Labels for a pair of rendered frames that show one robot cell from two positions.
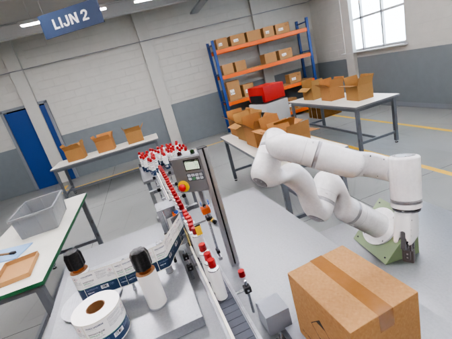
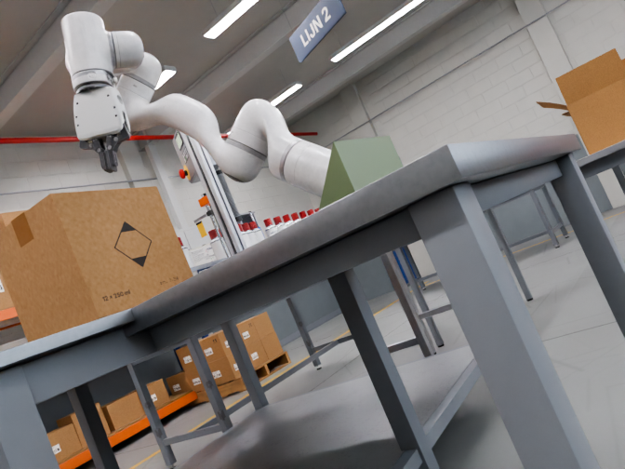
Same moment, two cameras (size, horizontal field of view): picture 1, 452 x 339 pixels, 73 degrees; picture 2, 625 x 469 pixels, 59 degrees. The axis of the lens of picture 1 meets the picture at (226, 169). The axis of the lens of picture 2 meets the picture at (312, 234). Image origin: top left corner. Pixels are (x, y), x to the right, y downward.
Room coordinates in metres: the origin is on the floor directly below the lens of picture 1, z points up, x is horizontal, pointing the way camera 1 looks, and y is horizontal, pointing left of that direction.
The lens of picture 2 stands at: (0.23, -1.51, 0.75)
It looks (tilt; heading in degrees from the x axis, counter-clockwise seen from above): 4 degrees up; 45
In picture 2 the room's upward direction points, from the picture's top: 23 degrees counter-clockwise
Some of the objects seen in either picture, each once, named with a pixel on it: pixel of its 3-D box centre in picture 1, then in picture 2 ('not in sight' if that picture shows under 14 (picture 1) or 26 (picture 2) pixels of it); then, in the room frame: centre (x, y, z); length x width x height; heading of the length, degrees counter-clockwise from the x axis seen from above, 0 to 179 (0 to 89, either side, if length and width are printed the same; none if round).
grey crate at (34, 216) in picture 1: (42, 213); not in sight; (2.97, 1.91, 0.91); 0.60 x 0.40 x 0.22; 15
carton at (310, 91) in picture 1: (313, 89); not in sight; (6.22, -2.11, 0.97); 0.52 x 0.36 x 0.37; 104
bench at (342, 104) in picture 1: (337, 118); not in sight; (5.63, -2.28, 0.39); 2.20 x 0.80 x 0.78; 11
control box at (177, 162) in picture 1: (193, 171); (195, 151); (1.48, 0.16, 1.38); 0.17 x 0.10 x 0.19; 69
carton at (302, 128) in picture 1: (290, 138); (605, 104); (3.08, -0.73, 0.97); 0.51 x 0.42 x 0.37; 107
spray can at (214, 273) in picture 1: (216, 278); not in sight; (1.13, 0.16, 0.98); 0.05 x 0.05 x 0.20
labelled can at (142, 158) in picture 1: (163, 156); not in sight; (3.78, 0.72, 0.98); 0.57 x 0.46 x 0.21; 104
